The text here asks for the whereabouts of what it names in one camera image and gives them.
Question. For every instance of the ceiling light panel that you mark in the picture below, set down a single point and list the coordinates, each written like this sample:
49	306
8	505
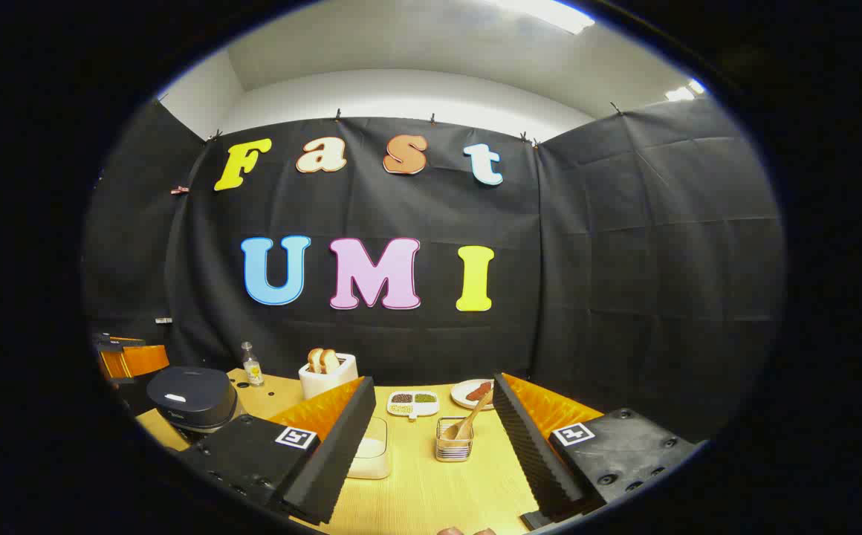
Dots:
550	11
684	91

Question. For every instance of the white divided dish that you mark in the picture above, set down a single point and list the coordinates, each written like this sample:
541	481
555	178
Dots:
425	410

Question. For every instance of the wooden spoon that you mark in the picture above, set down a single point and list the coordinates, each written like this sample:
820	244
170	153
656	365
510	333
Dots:
470	417

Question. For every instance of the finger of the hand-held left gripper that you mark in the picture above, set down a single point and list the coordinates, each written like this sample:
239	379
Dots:
147	360
114	364

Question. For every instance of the small clear glass bottle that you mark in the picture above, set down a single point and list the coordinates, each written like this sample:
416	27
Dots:
253	370

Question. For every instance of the white toaster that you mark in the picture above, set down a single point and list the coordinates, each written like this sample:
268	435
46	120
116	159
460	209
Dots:
327	385

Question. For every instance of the clear plastic container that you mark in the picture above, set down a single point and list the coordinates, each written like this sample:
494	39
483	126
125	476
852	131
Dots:
371	469

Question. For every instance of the white round plate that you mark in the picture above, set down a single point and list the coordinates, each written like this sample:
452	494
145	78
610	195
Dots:
461	394

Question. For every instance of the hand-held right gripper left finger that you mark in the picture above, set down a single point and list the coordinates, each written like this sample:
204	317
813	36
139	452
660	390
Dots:
331	461

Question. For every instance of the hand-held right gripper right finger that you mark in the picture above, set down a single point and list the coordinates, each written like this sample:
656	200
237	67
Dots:
531	453

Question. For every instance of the bread slice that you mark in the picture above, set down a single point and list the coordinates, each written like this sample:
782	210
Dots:
331	360
315	361

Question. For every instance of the dark grey rice cooker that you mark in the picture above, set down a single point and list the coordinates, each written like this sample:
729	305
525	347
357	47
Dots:
193	394

